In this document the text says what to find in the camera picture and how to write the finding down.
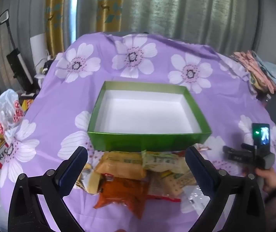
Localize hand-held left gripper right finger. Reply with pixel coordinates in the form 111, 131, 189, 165
185, 146, 266, 232

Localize gold deer-print curtain strip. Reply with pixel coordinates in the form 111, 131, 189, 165
45, 0, 78, 56
97, 0, 124, 33

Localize upright vacuum cleaner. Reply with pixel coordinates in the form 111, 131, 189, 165
0, 9, 35, 95

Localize clear plastic packet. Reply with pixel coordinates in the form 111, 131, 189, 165
180, 186, 211, 214

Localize person's right hand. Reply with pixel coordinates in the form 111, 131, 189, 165
255, 167, 276, 199

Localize pile of folded clothes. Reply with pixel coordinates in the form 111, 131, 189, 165
230, 50, 275, 95

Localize white flowers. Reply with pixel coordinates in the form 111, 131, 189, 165
34, 51, 53, 87

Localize dark orange snack packet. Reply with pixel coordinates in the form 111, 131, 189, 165
94, 174, 150, 219

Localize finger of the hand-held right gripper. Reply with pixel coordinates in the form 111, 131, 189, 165
222, 145, 250, 162

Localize green yellow snack packet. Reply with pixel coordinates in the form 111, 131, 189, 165
141, 150, 188, 174

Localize white air purifier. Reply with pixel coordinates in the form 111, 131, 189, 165
30, 32, 49, 66

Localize yellow cardboard box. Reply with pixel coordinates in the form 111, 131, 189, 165
19, 94, 35, 113

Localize purple floral cloth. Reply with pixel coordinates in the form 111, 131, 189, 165
0, 32, 276, 232

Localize packets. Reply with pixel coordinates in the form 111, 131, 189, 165
76, 163, 102, 195

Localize grey curtain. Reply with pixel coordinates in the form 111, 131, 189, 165
0, 0, 49, 87
77, 0, 262, 51

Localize white red-print plastic bag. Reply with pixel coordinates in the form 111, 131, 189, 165
0, 89, 28, 136

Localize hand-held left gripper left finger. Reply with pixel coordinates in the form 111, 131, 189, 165
8, 146, 89, 232

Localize green cardboard box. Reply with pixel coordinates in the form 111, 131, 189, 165
88, 81, 212, 152

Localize beige red-edged snack packet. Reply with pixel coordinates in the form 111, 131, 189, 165
148, 171, 196, 202

